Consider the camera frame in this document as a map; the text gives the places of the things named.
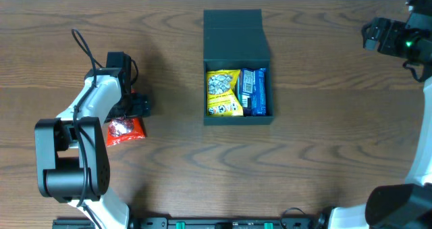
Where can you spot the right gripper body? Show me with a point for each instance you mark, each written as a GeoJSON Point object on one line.
{"type": "Point", "coordinates": [376, 35]}

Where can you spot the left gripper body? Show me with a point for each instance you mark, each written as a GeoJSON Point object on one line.
{"type": "Point", "coordinates": [136, 105]}

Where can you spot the red candy bag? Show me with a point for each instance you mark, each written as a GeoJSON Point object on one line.
{"type": "Point", "coordinates": [125, 129]}

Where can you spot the yellow snack bag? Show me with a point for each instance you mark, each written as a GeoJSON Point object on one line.
{"type": "Point", "coordinates": [221, 99]}

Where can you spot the dark blue snack bar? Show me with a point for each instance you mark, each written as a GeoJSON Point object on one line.
{"type": "Point", "coordinates": [245, 89]}

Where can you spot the dark green box with lid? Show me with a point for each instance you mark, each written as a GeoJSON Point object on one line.
{"type": "Point", "coordinates": [235, 39]}

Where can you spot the blue Oreo cookie pack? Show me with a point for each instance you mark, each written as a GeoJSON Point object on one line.
{"type": "Point", "coordinates": [259, 106]}

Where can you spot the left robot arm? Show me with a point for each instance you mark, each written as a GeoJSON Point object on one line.
{"type": "Point", "coordinates": [72, 163]}

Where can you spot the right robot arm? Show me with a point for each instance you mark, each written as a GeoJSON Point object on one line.
{"type": "Point", "coordinates": [407, 204]}

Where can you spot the black mounting rail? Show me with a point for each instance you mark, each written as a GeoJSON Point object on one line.
{"type": "Point", "coordinates": [164, 223]}

